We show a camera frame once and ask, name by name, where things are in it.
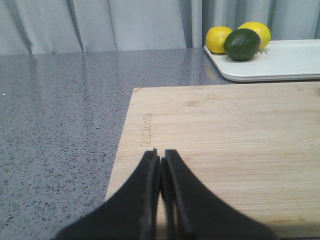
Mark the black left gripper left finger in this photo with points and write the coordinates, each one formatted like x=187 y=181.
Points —
x=130 y=214

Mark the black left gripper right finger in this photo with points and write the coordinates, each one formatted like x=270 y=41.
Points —
x=193 y=212

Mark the white rectangular tray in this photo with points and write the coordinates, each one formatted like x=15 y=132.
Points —
x=281 y=60

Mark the wooden cutting board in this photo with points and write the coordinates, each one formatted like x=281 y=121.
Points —
x=255 y=146

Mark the dark green lime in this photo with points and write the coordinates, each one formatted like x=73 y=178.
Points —
x=242 y=44

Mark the left yellow lemon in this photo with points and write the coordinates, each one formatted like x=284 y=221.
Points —
x=216 y=37

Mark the yellow lemon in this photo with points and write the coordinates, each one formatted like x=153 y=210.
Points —
x=261 y=29
x=216 y=37

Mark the right yellow lemon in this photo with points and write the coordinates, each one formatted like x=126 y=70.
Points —
x=261 y=29

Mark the grey curtain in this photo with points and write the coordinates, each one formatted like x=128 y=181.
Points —
x=72 y=26

